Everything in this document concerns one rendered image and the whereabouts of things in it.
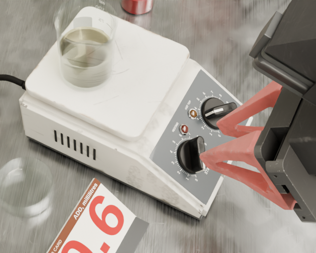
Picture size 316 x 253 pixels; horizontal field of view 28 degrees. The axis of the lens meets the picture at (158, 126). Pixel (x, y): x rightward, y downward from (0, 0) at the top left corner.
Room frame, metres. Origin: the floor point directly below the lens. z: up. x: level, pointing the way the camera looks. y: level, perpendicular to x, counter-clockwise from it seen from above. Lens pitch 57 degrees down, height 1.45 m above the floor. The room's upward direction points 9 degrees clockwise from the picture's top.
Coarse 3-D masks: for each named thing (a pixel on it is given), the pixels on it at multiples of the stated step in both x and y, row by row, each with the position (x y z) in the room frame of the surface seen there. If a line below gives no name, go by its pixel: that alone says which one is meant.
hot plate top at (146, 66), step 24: (120, 24) 0.42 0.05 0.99; (120, 48) 0.39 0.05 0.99; (144, 48) 0.39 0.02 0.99; (168, 48) 0.40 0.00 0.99; (48, 72) 0.35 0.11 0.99; (120, 72) 0.36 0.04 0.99; (144, 72) 0.36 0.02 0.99; (168, 72) 0.37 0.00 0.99; (48, 96) 0.32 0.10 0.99; (72, 96) 0.32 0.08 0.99; (96, 96) 0.33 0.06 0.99; (120, 96) 0.33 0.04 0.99; (144, 96) 0.34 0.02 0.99; (96, 120) 0.30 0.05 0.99; (120, 120) 0.31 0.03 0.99; (144, 120) 0.31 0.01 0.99
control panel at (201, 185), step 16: (208, 80) 0.39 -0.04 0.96; (192, 96) 0.36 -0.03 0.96; (208, 96) 0.37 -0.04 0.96; (224, 96) 0.38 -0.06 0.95; (176, 112) 0.34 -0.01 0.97; (176, 128) 0.32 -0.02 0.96; (192, 128) 0.33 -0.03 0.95; (208, 128) 0.34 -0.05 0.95; (160, 144) 0.30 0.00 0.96; (176, 144) 0.31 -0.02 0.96; (208, 144) 0.32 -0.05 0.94; (160, 160) 0.29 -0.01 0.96; (176, 160) 0.29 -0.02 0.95; (176, 176) 0.28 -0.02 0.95; (192, 176) 0.29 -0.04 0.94; (208, 176) 0.29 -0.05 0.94; (192, 192) 0.27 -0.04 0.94; (208, 192) 0.28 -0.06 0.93
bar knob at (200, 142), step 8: (200, 136) 0.32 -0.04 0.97; (184, 144) 0.31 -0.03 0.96; (192, 144) 0.31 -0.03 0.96; (200, 144) 0.31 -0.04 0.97; (184, 152) 0.30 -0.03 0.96; (192, 152) 0.30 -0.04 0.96; (200, 152) 0.30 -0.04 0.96; (184, 160) 0.30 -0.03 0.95; (192, 160) 0.30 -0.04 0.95; (200, 160) 0.29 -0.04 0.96; (184, 168) 0.29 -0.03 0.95; (192, 168) 0.29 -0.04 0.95; (200, 168) 0.29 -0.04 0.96
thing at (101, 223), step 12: (96, 192) 0.26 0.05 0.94; (96, 204) 0.25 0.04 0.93; (108, 204) 0.25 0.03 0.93; (84, 216) 0.23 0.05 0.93; (96, 216) 0.24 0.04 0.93; (108, 216) 0.24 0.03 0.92; (120, 216) 0.25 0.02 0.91; (84, 228) 0.22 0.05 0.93; (96, 228) 0.23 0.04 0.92; (108, 228) 0.23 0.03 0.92; (120, 228) 0.24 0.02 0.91; (72, 240) 0.21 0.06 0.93; (84, 240) 0.21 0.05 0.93; (96, 240) 0.22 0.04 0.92; (108, 240) 0.22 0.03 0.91; (60, 252) 0.20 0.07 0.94; (72, 252) 0.20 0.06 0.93; (84, 252) 0.20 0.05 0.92; (96, 252) 0.21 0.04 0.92; (108, 252) 0.21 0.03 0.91
